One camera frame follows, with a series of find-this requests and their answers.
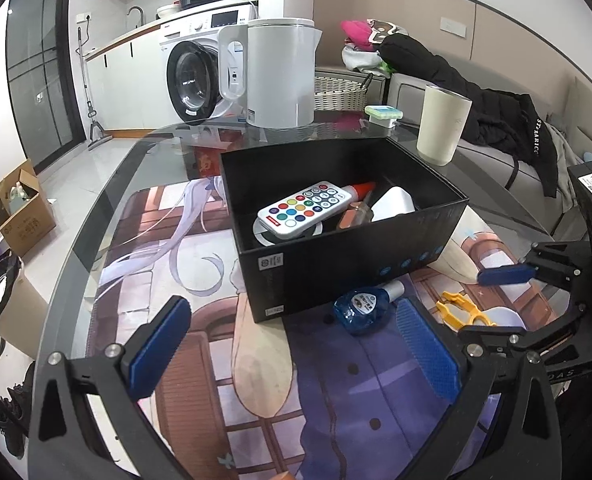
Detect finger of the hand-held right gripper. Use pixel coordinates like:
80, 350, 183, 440
458, 305, 587, 361
476, 241, 585, 291

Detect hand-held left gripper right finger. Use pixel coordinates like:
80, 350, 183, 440
395, 297, 562, 480

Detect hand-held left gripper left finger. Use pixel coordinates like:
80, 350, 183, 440
28, 296, 193, 480

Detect yellow plastic clip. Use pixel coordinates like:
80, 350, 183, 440
436, 291, 498, 331

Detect blue bottle with white cap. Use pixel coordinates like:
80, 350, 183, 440
333, 280, 406, 336

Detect black cardboard box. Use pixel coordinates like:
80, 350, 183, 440
219, 136, 470, 323

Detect round silver metal tin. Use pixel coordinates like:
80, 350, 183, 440
252, 215, 323, 248

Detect white glue bottle orange cap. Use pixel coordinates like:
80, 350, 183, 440
343, 181, 378, 202

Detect white remote with coloured buttons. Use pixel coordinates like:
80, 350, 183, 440
257, 180, 344, 241

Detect white round dish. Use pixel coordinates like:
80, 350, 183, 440
485, 306, 527, 332

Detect printed table mat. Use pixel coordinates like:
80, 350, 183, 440
83, 182, 572, 480

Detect grey sofa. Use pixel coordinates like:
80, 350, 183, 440
316, 65, 592, 241

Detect grey cloth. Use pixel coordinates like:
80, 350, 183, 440
545, 124, 583, 212

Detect beige trash bin black bag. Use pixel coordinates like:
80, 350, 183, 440
0, 255, 47, 357

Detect black shoes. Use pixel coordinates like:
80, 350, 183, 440
0, 360, 38, 457

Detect cream cup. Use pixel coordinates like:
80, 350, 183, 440
416, 85, 473, 167

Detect brown cardboard box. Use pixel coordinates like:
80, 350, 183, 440
0, 158, 57, 257

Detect black jacket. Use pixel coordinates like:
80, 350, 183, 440
378, 34, 559, 198

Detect green and white sponge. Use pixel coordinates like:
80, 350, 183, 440
365, 105, 405, 129

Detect mop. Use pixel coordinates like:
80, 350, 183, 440
76, 27, 113, 152

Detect wicker basket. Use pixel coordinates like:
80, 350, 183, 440
314, 74, 375, 111

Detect white kitchen counter cabinet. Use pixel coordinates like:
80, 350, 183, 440
85, 22, 169, 133

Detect pink and white clothes pile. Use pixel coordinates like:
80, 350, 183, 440
340, 20, 378, 52

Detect white washing machine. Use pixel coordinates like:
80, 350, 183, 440
158, 0, 257, 126

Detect white electric kettle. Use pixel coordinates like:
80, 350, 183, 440
217, 17, 323, 129

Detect dark glass door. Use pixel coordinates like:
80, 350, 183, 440
5, 0, 77, 171

